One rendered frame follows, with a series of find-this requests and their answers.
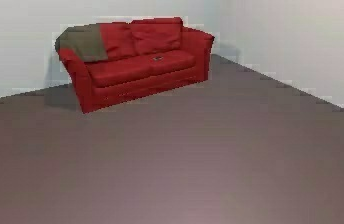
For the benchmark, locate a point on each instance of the red sofa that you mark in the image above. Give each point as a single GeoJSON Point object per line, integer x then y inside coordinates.
{"type": "Point", "coordinates": [140, 71]}

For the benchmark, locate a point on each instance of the small dark remote control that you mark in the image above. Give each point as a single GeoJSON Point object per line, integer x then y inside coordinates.
{"type": "Point", "coordinates": [157, 58]}

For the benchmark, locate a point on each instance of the brown blanket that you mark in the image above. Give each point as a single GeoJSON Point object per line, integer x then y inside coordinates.
{"type": "Point", "coordinates": [85, 43]}

